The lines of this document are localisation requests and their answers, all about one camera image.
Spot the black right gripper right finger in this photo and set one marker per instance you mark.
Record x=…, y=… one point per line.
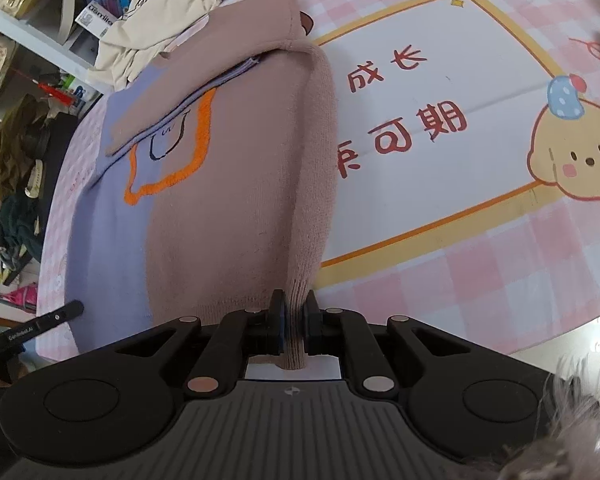
x=346, y=335

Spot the white bookshelf frame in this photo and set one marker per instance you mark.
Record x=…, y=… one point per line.
x=38, y=30

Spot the red tassel ornament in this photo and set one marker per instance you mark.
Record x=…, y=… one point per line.
x=54, y=93

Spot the fluffy pink sleeve cuff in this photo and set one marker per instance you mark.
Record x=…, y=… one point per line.
x=571, y=449

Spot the pink checkered cartoon mat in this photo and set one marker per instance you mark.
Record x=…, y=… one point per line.
x=467, y=166

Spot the pink and purple knit sweater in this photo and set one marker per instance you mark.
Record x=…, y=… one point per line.
x=214, y=182

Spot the cream canvas tote bag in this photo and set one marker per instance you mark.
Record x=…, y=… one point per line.
x=145, y=30

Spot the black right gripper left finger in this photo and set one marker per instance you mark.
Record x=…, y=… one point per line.
x=240, y=335

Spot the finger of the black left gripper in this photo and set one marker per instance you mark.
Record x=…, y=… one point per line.
x=46, y=322

